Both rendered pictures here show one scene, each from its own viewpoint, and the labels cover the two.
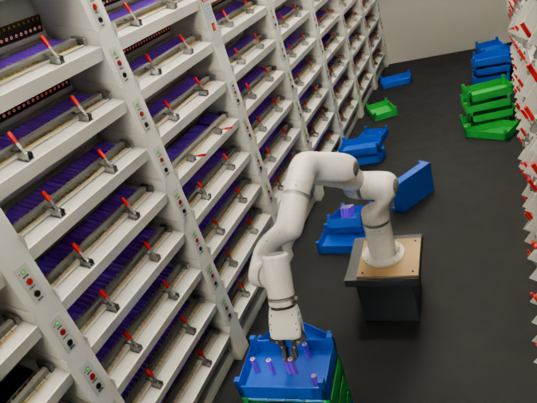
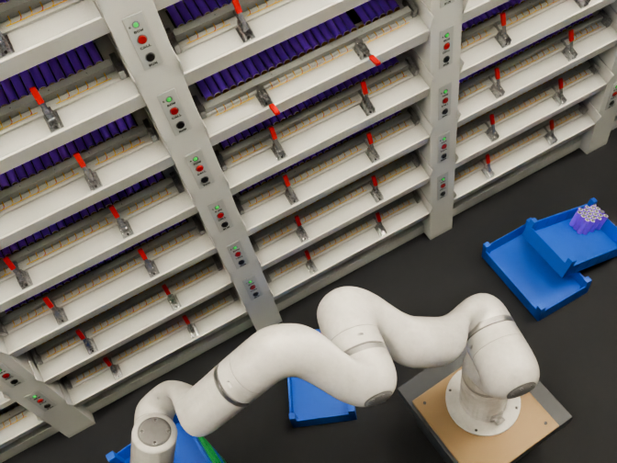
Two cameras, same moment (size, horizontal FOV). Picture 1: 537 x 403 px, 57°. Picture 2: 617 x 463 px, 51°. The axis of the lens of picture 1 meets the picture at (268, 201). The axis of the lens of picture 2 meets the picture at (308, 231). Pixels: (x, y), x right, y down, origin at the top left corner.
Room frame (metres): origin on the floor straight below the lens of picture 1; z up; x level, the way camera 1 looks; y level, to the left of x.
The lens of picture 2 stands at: (1.17, -0.57, 2.00)
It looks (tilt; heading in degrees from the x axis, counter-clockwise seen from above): 54 degrees down; 44
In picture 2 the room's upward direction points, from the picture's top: 15 degrees counter-clockwise
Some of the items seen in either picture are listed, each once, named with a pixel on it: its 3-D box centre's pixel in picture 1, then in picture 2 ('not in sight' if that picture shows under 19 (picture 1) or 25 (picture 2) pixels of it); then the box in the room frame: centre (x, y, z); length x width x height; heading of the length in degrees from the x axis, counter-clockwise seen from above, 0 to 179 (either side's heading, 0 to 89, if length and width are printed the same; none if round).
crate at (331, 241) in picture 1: (345, 237); (533, 267); (2.39, -0.36, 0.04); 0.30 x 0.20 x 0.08; 60
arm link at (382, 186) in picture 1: (378, 197); (499, 366); (1.77, -0.44, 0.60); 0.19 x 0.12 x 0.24; 51
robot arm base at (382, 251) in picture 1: (379, 237); (485, 387); (1.80, -0.42, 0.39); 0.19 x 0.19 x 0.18
